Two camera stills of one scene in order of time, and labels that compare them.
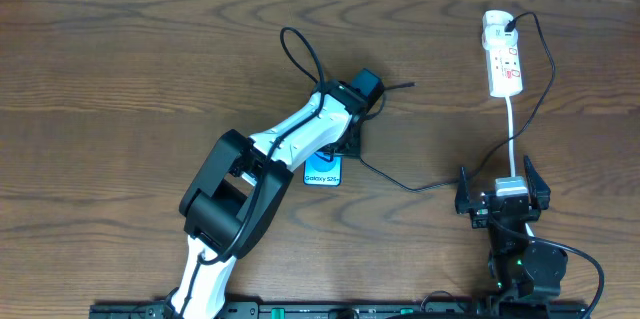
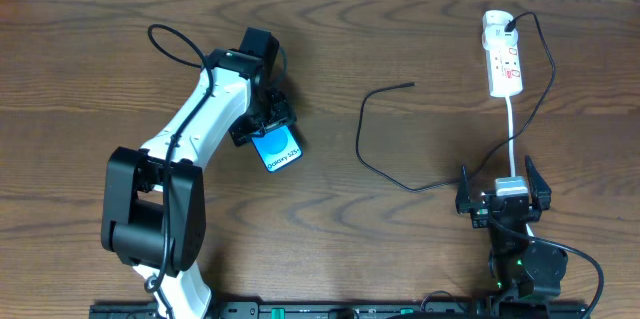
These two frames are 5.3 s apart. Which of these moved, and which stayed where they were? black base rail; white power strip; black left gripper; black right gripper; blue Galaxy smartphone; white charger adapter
Moved: blue Galaxy smartphone; black left gripper
Stayed: black right gripper; white power strip; black base rail; white charger adapter
